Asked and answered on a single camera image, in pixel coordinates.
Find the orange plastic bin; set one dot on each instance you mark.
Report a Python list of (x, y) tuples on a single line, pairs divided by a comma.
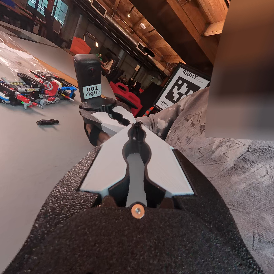
[(80, 46)]

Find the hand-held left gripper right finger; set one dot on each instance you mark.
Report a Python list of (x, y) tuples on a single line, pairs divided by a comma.
[(169, 171)]

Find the black white marker board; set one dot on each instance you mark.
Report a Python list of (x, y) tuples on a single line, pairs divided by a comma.
[(184, 87)]

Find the small black brick pin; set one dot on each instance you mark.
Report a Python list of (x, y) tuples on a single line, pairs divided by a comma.
[(136, 128)]

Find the toy brick car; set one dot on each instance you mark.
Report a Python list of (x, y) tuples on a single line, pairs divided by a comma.
[(51, 87)]

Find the grey desk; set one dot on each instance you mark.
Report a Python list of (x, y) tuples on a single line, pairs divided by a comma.
[(32, 160)]

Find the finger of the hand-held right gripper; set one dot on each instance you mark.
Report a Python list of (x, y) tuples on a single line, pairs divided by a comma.
[(109, 126), (126, 114)]

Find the black angled brick connector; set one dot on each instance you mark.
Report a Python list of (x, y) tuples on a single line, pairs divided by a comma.
[(46, 122)]

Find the silver ventilation duct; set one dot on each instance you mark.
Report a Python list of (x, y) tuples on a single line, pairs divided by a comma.
[(119, 23)]

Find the person's right forearm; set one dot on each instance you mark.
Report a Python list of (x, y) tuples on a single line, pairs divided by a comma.
[(182, 111)]

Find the clear plastic bag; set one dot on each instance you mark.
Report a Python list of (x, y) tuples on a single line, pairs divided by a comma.
[(12, 55)]

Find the person's grey printed sweatshirt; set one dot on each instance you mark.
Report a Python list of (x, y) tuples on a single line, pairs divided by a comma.
[(235, 182)]

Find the window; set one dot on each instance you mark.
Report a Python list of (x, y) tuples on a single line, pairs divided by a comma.
[(60, 10)]

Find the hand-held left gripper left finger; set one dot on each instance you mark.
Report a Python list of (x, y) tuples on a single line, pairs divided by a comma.
[(104, 169)]

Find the person's right hand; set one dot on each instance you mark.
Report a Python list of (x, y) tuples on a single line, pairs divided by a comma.
[(103, 138)]

